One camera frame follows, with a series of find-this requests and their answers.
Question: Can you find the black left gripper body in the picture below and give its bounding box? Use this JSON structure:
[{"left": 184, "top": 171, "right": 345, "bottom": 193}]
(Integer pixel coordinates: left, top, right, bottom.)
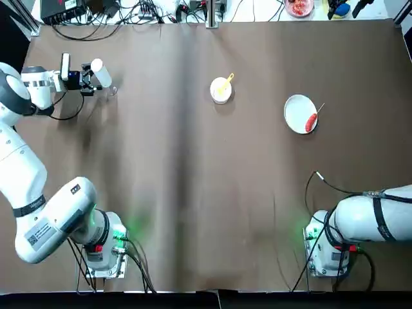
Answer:
[{"left": 62, "top": 70, "right": 86, "bottom": 91}]

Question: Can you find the white oil pot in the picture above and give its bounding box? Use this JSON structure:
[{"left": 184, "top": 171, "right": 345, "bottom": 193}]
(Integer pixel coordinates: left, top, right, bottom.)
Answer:
[{"left": 90, "top": 58, "right": 118, "bottom": 97}]

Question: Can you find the yellow oil brush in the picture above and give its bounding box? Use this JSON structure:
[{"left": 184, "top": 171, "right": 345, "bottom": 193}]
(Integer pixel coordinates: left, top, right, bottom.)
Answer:
[{"left": 216, "top": 73, "right": 235, "bottom": 97}]

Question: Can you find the white round bowl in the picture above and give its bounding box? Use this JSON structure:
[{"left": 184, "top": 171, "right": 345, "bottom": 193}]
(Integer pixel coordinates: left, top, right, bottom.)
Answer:
[{"left": 210, "top": 77, "right": 233, "bottom": 105}]

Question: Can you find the black power brick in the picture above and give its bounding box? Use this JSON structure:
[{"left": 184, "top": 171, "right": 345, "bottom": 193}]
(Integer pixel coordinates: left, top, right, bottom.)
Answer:
[{"left": 86, "top": 0, "right": 120, "bottom": 19}]

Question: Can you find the grey usb hub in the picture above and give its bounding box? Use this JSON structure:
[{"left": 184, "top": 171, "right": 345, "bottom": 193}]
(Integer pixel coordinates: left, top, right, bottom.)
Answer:
[{"left": 138, "top": 2, "right": 156, "bottom": 17}]

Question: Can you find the white round plate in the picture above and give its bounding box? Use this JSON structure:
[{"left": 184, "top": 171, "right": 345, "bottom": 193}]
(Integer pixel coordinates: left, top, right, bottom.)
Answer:
[{"left": 283, "top": 94, "right": 319, "bottom": 135}]

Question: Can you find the pink plate of red food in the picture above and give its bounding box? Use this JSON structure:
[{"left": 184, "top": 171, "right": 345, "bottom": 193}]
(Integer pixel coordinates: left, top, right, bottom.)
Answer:
[{"left": 284, "top": 0, "right": 315, "bottom": 18}]

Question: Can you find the red sausage on skewer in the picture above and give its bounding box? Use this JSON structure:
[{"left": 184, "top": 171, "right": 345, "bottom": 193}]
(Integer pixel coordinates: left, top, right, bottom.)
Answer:
[{"left": 304, "top": 103, "right": 325, "bottom": 133}]

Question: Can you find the blue toy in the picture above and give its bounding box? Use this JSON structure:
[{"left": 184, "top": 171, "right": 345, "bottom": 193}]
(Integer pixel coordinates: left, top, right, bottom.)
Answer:
[{"left": 333, "top": 1, "right": 352, "bottom": 17}]

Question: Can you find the black router cable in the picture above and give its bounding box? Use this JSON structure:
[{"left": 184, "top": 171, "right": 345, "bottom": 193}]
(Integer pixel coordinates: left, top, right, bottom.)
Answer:
[{"left": 51, "top": 22, "right": 122, "bottom": 42}]

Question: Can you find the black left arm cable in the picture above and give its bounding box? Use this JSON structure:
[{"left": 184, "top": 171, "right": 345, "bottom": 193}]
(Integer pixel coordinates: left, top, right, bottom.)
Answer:
[{"left": 30, "top": 88, "right": 85, "bottom": 121}]

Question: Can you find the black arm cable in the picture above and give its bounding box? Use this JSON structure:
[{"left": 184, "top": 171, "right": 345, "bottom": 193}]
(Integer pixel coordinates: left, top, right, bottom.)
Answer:
[
  {"left": 304, "top": 171, "right": 412, "bottom": 226},
  {"left": 30, "top": 88, "right": 85, "bottom": 121}
]

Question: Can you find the aluminium frame bar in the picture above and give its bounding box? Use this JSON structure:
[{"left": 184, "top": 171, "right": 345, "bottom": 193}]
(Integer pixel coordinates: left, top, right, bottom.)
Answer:
[
  {"left": 393, "top": 0, "right": 412, "bottom": 26},
  {"left": 17, "top": 0, "right": 42, "bottom": 37}
]

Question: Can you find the aluminium upright post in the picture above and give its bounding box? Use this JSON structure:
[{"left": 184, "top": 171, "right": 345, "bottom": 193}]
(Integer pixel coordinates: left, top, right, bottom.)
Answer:
[{"left": 205, "top": 0, "right": 220, "bottom": 29}]

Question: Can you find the black base cable bundle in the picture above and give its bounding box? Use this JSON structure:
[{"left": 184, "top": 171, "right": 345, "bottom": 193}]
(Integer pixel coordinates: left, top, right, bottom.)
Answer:
[
  {"left": 120, "top": 236, "right": 158, "bottom": 294},
  {"left": 331, "top": 246, "right": 377, "bottom": 292}
]

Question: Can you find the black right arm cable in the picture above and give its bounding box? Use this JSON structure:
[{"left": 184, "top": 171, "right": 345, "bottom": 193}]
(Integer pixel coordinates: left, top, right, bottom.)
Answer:
[{"left": 304, "top": 171, "right": 412, "bottom": 226}]

